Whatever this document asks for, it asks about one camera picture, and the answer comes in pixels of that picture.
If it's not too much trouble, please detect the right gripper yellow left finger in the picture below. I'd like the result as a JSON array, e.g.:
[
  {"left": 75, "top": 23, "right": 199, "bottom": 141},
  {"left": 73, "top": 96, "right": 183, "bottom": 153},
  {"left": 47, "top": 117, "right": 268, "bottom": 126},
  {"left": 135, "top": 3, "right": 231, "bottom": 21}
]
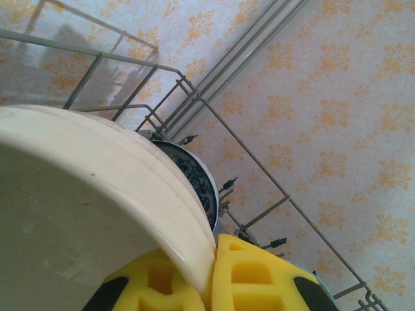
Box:
[{"left": 82, "top": 248, "right": 210, "bottom": 311}]

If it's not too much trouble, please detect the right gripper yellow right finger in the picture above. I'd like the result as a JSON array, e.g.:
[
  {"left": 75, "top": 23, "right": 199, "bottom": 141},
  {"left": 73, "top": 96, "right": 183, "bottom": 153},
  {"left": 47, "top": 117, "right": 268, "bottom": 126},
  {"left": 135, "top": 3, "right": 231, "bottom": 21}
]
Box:
[{"left": 209, "top": 233, "right": 338, "bottom": 311}]

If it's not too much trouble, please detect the cream ceramic bowl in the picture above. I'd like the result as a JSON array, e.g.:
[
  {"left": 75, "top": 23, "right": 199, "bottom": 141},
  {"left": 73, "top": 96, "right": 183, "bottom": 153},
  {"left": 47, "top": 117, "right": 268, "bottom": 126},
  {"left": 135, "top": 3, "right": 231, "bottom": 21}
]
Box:
[{"left": 0, "top": 104, "right": 217, "bottom": 311}]

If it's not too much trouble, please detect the blue and white patterned bowl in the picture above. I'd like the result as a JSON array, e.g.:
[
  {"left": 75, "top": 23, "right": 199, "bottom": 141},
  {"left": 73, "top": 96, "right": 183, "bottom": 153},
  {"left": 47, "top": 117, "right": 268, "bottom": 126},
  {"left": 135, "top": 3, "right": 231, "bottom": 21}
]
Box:
[{"left": 151, "top": 139, "right": 219, "bottom": 233}]

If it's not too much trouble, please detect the grey wire dish rack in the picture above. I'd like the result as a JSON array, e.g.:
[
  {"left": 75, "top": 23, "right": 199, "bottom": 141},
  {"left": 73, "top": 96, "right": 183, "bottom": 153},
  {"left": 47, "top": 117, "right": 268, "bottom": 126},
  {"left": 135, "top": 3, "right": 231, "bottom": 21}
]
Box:
[{"left": 0, "top": 28, "right": 395, "bottom": 311}]

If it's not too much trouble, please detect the aluminium frame post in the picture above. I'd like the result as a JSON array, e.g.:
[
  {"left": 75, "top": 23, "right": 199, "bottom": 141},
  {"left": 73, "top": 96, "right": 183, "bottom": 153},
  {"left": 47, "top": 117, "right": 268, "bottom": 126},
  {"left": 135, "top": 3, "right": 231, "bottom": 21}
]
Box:
[{"left": 163, "top": 0, "right": 307, "bottom": 139}]

